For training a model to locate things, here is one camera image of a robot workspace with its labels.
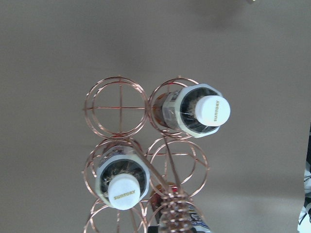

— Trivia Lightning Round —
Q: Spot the copper wire bottle basket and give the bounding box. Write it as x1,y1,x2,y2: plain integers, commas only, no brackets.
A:
82,76,209,233

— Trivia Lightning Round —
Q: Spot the tea bottle rear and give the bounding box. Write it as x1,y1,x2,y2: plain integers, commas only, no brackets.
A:
153,83,231,138

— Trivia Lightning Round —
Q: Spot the tea bottle middle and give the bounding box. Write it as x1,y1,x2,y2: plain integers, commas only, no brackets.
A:
95,146,150,210

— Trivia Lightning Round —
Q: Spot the black case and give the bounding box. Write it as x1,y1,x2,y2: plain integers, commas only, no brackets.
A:
297,132,311,233

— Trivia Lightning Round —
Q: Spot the tea bottle near handle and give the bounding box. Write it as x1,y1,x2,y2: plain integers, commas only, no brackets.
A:
150,183,211,233

